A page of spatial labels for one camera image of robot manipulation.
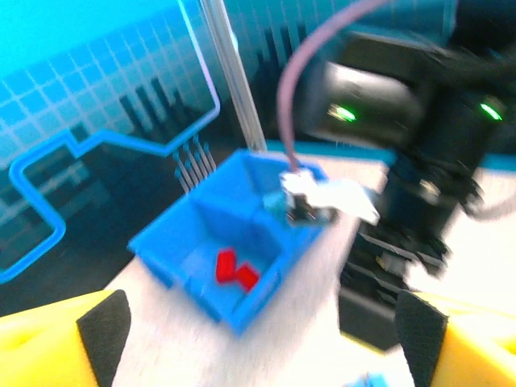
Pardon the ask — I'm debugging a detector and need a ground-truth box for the aluminium frame post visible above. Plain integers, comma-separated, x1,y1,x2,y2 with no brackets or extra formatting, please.
199,0,269,154

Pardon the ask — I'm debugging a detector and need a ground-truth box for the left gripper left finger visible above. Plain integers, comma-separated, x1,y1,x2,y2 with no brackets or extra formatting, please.
0,289,132,387

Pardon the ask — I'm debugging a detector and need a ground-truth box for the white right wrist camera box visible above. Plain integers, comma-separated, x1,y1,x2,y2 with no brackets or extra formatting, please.
279,169,382,226

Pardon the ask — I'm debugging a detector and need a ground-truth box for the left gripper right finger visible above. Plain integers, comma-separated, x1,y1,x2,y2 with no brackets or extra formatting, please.
397,289,516,387

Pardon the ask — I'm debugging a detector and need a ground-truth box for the red lego brick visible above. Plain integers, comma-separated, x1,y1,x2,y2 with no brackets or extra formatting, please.
214,248,239,286
236,260,261,294

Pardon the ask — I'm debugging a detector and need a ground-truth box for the blue divided plastic bin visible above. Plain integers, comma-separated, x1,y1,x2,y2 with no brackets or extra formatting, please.
127,148,330,335

